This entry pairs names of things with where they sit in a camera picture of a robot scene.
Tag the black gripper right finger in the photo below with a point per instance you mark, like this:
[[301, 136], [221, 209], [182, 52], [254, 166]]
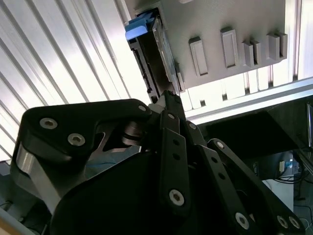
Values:
[[220, 176]]

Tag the hard disk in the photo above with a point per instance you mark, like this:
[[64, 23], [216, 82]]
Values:
[[149, 68]]

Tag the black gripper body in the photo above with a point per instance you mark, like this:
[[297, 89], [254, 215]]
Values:
[[110, 208]]

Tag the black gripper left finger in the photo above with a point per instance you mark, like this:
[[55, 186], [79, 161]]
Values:
[[61, 122]]

